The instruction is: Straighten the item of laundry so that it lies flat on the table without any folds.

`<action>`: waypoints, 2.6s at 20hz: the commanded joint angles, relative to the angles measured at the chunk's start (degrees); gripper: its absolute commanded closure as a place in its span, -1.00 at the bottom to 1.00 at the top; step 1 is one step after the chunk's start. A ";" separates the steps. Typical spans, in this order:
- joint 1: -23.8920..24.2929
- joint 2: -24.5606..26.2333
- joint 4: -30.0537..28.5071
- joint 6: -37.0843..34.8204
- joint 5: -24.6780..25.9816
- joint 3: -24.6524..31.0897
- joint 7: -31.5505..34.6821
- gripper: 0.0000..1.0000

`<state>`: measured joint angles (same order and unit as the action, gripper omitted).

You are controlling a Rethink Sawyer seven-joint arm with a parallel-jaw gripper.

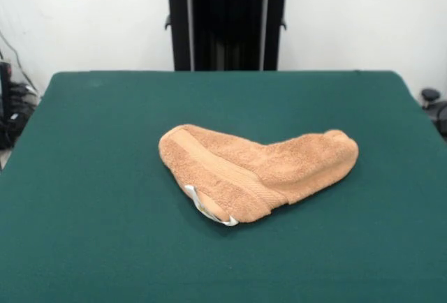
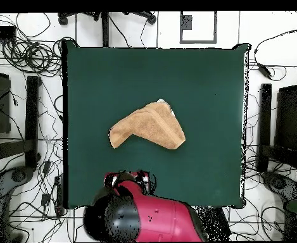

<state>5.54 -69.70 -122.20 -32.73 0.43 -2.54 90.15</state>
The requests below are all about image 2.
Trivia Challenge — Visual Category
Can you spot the coiled black cable bundle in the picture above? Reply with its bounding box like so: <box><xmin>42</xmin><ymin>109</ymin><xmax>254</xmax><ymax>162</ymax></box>
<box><xmin>1</xmin><ymin>37</ymin><xmax>63</xmax><ymax>77</ymax></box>

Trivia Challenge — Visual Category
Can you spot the black flat box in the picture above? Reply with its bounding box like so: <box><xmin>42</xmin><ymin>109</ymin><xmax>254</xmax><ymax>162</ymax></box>
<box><xmin>0</xmin><ymin>26</ymin><xmax>16</xmax><ymax>41</ymax></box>

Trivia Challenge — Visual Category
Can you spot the grey square floor frame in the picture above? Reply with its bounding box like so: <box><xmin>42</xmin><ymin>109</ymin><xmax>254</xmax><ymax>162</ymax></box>
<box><xmin>179</xmin><ymin>11</ymin><xmax>217</xmax><ymax>44</ymax></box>

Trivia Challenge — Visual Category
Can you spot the tan terry towel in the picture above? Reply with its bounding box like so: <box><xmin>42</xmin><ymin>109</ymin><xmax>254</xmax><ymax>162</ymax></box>
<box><xmin>108</xmin><ymin>98</ymin><xmax>186</xmax><ymax>150</ymax></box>

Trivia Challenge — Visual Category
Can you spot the grey caster leg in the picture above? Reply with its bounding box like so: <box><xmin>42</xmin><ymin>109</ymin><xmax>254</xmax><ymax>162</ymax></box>
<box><xmin>262</xmin><ymin>171</ymin><xmax>297</xmax><ymax>202</ymax></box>
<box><xmin>0</xmin><ymin>165</ymin><xmax>35</xmax><ymax>242</ymax></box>

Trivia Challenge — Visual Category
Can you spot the black power adapter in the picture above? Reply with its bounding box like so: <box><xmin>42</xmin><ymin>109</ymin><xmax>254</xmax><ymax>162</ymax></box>
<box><xmin>256</xmin><ymin>63</ymin><xmax>273</xmax><ymax>78</ymax></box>

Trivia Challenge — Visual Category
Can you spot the dark green table cloth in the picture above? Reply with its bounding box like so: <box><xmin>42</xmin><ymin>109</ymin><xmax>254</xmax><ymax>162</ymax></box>
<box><xmin>61</xmin><ymin>40</ymin><xmax>251</xmax><ymax>209</ymax></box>

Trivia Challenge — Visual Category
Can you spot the black wheeled stand base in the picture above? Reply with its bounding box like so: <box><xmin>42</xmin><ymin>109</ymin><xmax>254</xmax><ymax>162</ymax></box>
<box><xmin>57</xmin><ymin>11</ymin><xmax>157</xmax><ymax>48</ymax></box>

